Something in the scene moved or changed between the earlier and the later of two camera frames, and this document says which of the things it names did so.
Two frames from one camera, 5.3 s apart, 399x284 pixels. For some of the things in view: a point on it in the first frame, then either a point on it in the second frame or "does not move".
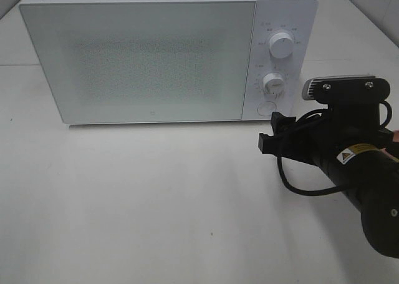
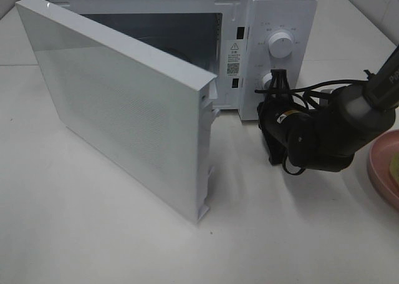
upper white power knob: [281, 45] does not move
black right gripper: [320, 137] → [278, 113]
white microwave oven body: [164, 53] does not move
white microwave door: [144, 62] → [148, 111]
